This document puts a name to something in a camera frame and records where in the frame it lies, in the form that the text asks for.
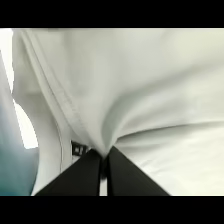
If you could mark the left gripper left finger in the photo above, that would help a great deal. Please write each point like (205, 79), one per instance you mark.
(80, 178)

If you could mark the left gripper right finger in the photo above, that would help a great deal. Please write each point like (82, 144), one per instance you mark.
(130, 178)

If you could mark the white T-shirt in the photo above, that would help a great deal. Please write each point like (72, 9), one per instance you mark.
(140, 83)

